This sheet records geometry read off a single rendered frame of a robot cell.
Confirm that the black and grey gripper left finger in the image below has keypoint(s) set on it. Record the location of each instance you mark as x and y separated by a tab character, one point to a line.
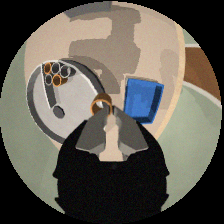
89	137

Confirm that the grey metal bushing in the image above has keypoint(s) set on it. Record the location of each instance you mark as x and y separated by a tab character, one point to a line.
48	78
55	69
63	71

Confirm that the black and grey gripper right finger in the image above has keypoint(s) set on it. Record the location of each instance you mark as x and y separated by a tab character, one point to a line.
135	138

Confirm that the blue open crate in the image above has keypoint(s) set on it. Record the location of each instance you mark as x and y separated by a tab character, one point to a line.
144	101

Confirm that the bronze bushing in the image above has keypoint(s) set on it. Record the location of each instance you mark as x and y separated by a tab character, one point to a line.
101	97
58	80
47	68

